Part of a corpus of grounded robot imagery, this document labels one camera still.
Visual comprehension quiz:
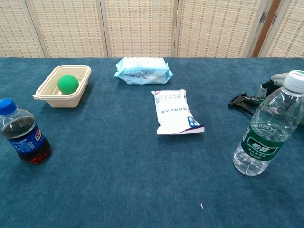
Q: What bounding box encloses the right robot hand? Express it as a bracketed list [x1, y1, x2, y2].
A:
[258, 72, 290, 98]

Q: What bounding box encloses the green spray bottle black trigger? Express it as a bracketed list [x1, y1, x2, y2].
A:
[227, 93, 304, 126]

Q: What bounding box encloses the clear water bottle green label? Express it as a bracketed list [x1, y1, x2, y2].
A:
[233, 70, 304, 177]

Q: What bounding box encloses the small Pepsi cola bottle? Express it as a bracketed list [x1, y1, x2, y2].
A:
[0, 98, 52, 164]

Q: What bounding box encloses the white pouch with blue print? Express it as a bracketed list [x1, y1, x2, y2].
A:
[151, 89, 206, 135]

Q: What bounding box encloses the light blue wet wipes pack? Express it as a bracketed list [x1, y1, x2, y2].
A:
[114, 57, 174, 86]

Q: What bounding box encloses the beige woven folding screen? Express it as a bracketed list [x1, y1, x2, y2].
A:
[0, 0, 304, 58]

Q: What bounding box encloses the blue table cloth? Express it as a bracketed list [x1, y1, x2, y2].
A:
[0, 57, 304, 228]

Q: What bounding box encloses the green ball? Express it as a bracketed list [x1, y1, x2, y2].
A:
[57, 74, 79, 95]

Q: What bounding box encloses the beige plastic food container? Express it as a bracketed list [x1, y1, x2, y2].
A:
[32, 65, 92, 108]

